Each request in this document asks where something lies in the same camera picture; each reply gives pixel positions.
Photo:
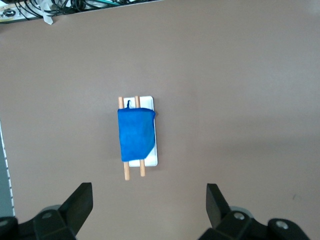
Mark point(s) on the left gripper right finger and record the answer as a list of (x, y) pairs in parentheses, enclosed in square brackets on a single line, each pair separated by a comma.
[(235, 227)]

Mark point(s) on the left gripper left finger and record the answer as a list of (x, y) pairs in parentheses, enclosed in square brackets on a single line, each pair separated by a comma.
[(55, 225)]

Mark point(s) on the blue microfiber towel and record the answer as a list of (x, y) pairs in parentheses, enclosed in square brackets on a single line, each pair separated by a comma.
[(135, 135)]

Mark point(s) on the wooden rack rod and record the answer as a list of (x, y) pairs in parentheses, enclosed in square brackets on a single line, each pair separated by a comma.
[(126, 172), (142, 170)]

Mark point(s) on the white tape strip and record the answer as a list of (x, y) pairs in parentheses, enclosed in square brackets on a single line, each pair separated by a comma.
[(47, 18)]

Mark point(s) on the white power strip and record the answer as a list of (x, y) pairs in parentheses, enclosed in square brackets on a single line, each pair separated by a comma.
[(8, 15)]

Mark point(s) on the white rack base plate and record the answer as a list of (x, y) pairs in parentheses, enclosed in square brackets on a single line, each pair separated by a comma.
[(152, 161)]

